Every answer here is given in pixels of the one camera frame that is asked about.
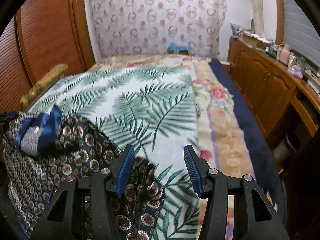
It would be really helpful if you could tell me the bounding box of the navy patterned silk garment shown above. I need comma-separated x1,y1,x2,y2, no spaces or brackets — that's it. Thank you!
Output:
3,106,165,239

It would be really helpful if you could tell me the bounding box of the navy blue mattress edge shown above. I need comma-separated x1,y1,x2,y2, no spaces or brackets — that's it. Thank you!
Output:
209,59,286,221

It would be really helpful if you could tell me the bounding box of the olive gold folded blanket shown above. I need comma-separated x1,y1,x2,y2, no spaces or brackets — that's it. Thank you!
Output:
20,64,68,112

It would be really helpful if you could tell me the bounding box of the floral beige bedspread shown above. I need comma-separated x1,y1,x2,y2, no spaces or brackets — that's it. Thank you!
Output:
93,54,254,239

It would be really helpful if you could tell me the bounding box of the wooden slatted wardrobe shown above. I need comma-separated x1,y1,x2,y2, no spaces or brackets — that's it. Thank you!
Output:
1,0,95,112

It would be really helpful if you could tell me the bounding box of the wooden sideboard cabinet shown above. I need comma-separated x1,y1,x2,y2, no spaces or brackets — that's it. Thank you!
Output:
227,37,320,151

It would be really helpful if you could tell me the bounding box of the palm leaf white blanket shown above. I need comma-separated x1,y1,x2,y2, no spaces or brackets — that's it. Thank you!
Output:
30,66,199,239

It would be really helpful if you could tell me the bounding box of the purple small item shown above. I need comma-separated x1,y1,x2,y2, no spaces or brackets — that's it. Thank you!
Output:
288,65,303,79

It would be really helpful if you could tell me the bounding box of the pink jug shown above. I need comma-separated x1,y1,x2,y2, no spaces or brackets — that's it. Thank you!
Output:
277,43,291,65

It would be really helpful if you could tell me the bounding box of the circle patterned sheer curtain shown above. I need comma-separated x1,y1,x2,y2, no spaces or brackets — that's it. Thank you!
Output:
89,0,226,57

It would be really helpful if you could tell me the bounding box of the cardboard box on sideboard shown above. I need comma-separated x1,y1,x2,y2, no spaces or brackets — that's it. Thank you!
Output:
242,31,270,50

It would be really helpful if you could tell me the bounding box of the blue item on box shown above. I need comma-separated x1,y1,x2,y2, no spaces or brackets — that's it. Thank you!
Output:
167,42,189,55

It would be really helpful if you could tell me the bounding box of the grey window blind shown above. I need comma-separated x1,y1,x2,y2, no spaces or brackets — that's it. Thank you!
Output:
283,0,319,67

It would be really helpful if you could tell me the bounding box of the beige tied side curtain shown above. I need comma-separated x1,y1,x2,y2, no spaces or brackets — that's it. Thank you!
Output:
251,0,264,35

